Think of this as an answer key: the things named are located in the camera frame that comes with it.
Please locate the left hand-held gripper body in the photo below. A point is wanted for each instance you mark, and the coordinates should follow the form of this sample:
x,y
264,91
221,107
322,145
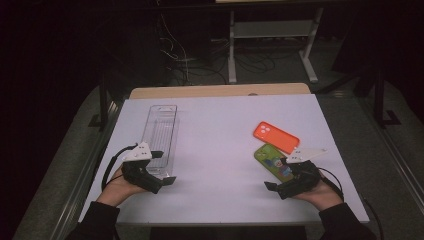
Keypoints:
x,y
137,154

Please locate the person's right hand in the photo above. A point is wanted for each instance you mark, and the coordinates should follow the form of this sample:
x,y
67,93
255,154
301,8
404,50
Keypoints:
x,y
325,196

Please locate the green phone case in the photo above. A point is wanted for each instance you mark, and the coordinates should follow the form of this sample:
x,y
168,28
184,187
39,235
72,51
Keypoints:
x,y
270,160

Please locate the person's left hand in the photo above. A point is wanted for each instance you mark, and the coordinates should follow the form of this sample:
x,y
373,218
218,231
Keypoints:
x,y
115,190

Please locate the white metal desk frame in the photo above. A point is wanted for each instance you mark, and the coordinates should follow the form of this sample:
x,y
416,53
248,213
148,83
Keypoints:
x,y
273,30

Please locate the white table board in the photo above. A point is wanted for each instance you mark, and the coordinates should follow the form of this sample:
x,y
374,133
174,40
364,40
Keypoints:
x,y
216,166

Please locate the orange phone case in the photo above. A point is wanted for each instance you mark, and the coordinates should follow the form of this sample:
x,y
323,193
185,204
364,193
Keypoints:
x,y
276,136

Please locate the black metal stand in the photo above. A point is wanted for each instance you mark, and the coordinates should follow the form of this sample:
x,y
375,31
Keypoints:
x,y
380,100
103,106

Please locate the clear plastic tray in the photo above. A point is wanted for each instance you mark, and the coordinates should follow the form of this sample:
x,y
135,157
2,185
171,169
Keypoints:
x,y
160,133

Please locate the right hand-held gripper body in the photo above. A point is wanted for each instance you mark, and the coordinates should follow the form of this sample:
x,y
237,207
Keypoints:
x,y
301,180

